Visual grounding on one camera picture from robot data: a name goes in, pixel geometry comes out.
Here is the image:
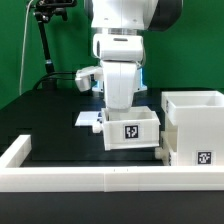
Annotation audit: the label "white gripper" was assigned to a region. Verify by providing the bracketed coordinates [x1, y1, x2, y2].
[101, 61, 137, 110]

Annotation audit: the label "white drawer box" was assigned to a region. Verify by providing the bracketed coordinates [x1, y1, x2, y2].
[155, 131, 177, 166]
[92, 106, 160, 151]

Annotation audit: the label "white drawer cabinet frame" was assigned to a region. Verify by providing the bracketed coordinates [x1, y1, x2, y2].
[161, 91, 224, 166]

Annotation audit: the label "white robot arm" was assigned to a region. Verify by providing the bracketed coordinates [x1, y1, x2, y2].
[75, 0, 183, 112]

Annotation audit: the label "white marker tag plate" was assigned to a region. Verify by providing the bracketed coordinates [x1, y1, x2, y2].
[75, 111, 102, 126]

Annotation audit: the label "white border fence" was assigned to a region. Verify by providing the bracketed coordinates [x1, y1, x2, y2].
[0, 135, 224, 192]

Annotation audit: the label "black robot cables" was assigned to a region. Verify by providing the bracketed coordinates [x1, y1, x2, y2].
[32, 70, 78, 90]

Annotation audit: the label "black camera tripod stand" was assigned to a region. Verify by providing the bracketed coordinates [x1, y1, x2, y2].
[32, 0, 77, 90]

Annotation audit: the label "white cable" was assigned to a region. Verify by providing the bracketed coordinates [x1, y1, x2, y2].
[18, 0, 35, 96]

